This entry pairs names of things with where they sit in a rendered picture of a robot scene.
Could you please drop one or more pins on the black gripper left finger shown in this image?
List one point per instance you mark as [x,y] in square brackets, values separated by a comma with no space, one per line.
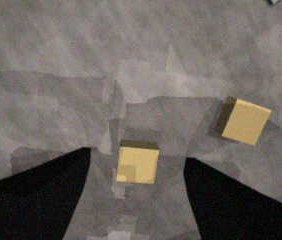
[38,203]

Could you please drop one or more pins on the tan block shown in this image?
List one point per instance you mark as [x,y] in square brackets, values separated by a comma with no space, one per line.
[241,120]
[137,161]

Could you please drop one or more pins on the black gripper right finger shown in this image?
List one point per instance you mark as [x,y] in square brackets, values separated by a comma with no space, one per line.
[226,209]

